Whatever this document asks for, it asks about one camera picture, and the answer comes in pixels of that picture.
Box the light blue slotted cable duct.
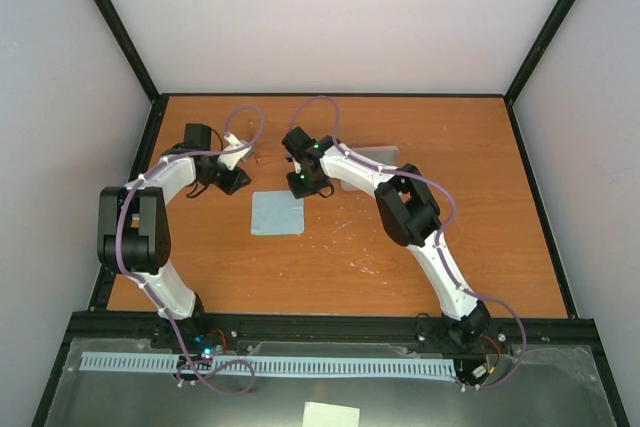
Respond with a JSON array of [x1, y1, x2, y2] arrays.
[[79, 352, 456, 382]]

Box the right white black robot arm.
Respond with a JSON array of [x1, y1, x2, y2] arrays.
[[282, 127, 491, 348]]

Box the left black frame post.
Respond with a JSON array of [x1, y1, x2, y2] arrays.
[[93, 0, 160, 103]]

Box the pale yellow paper note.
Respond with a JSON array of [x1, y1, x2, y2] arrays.
[[302, 402, 360, 427]]

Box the pink glasses case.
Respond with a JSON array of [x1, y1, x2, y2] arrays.
[[331, 143, 398, 197]]

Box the black frame post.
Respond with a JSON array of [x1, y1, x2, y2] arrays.
[[93, 0, 160, 103], [504, 0, 577, 108]]

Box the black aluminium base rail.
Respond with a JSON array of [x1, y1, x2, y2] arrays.
[[63, 310, 602, 355]]

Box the transparent red sunglasses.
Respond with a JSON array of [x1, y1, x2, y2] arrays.
[[248, 121, 293, 165]]

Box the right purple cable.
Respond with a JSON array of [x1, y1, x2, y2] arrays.
[[289, 95, 528, 393]]

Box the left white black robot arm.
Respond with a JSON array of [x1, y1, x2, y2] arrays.
[[97, 123, 253, 350]]

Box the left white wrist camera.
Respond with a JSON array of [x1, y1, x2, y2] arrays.
[[218, 132, 254, 170]]

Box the light blue cleaning cloth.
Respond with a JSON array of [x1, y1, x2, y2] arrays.
[[251, 191, 305, 236]]

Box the right black frame post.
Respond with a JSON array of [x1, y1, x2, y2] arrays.
[[504, 0, 577, 108]]

